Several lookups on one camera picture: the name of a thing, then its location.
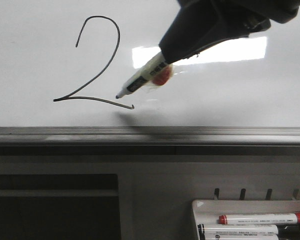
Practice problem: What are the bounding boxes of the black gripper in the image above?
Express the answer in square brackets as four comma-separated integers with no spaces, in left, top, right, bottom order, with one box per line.
[176,0,300,24]

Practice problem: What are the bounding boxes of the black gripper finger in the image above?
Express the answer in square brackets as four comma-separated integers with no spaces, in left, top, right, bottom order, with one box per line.
[159,0,271,64]

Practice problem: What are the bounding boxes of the black whiteboard marker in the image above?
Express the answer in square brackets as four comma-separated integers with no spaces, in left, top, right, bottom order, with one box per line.
[115,52,172,99]

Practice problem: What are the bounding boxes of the white whiteboard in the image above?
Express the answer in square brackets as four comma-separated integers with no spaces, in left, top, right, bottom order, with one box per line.
[0,0,300,127]

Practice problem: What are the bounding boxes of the white marker tray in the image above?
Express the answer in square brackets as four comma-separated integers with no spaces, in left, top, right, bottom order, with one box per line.
[192,199,300,240]

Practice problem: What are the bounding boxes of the black capped marker upper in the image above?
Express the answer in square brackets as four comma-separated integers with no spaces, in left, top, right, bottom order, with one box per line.
[197,224,279,235]

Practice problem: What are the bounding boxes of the black capped marker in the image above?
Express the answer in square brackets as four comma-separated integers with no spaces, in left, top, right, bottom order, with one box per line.
[200,233,279,240]
[197,224,279,235]

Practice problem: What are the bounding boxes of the black capped marker lower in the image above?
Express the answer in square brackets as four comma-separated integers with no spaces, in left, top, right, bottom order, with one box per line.
[200,233,279,240]

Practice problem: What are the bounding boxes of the red capped marker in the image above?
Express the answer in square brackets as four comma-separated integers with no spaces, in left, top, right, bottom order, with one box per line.
[218,212,300,225]

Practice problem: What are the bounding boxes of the aluminium whiteboard frame rail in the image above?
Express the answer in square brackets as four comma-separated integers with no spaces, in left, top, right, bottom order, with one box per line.
[0,126,300,146]

